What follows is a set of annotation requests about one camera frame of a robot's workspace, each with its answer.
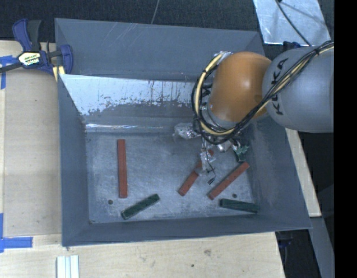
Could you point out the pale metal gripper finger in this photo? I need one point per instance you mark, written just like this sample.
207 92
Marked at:
203 160
211 172

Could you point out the red-brown flat block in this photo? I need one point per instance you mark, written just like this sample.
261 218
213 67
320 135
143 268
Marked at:
122 169
189 182
228 180

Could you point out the grey metal bin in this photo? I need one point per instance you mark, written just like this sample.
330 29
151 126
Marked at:
155 161

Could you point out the dark green flat block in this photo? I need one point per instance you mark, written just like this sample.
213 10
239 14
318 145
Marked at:
238 206
140 206

